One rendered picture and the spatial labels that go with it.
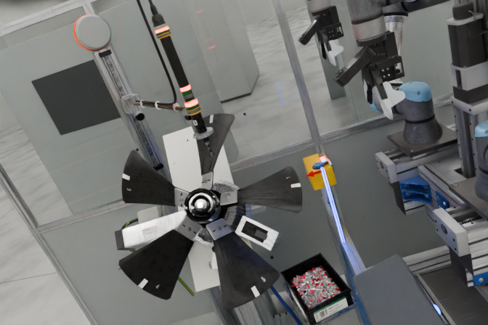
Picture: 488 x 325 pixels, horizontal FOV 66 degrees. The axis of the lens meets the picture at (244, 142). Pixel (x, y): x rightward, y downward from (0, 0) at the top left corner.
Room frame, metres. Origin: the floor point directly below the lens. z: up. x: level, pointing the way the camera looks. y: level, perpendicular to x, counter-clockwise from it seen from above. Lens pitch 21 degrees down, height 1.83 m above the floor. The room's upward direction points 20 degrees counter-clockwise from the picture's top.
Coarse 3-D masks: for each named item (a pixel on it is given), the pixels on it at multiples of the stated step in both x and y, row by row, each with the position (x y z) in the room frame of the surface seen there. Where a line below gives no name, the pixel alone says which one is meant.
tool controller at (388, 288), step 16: (400, 256) 0.61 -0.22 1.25; (368, 272) 0.61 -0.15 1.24; (384, 272) 0.59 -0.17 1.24; (400, 272) 0.57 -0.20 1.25; (368, 288) 0.57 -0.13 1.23; (384, 288) 0.55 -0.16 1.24; (400, 288) 0.54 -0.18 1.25; (416, 288) 0.52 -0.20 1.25; (368, 304) 0.54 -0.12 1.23; (384, 304) 0.52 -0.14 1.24; (400, 304) 0.51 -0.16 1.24; (416, 304) 0.49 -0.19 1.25; (432, 304) 0.48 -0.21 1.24; (384, 320) 0.49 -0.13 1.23; (400, 320) 0.48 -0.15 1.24; (416, 320) 0.46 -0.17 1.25; (432, 320) 0.45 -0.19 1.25
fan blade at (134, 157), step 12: (132, 156) 1.37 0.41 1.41; (132, 168) 1.36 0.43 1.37; (144, 168) 1.33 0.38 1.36; (132, 180) 1.36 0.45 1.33; (144, 180) 1.33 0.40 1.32; (156, 180) 1.30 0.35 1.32; (132, 192) 1.36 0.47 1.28; (144, 192) 1.34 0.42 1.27; (156, 192) 1.31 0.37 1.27; (168, 192) 1.28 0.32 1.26; (156, 204) 1.33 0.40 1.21; (168, 204) 1.30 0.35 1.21
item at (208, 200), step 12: (192, 192) 1.21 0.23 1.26; (204, 192) 1.20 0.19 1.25; (216, 192) 1.29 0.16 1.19; (192, 204) 1.19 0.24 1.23; (204, 204) 1.18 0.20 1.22; (216, 204) 1.16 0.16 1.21; (192, 216) 1.16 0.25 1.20; (204, 216) 1.16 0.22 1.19; (216, 216) 1.18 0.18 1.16; (204, 228) 1.22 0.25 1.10
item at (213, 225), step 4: (220, 220) 1.20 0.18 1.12; (224, 220) 1.21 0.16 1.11; (208, 224) 1.16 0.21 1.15; (212, 224) 1.17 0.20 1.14; (216, 224) 1.18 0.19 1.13; (220, 224) 1.18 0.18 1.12; (224, 224) 1.19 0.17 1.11; (208, 228) 1.15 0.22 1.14; (212, 228) 1.16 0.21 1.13; (216, 228) 1.16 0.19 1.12; (224, 228) 1.18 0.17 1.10; (228, 228) 1.18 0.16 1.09; (212, 232) 1.14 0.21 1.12; (216, 232) 1.15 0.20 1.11; (220, 232) 1.16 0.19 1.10; (224, 232) 1.16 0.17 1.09; (228, 232) 1.17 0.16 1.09; (212, 236) 1.13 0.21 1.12; (216, 236) 1.13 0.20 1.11; (220, 236) 1.14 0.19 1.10
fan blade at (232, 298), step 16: (224, 240) 1.13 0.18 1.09; (240, 240) 1.15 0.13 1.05; (224, 256) 1.08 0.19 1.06; (240, 256) 1.09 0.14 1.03; (256, 256) 1.11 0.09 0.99; (224, 272) 1.04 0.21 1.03; (240, 272) 1.04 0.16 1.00; (256, 272) 1.05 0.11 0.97; (272, 272) 1.06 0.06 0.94; (224, 288) 1.00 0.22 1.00; (240, 288) 1.00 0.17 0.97; (256, 288) 1.01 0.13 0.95; (224, 304) 0.97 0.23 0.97; (240, 304) 0.97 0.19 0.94
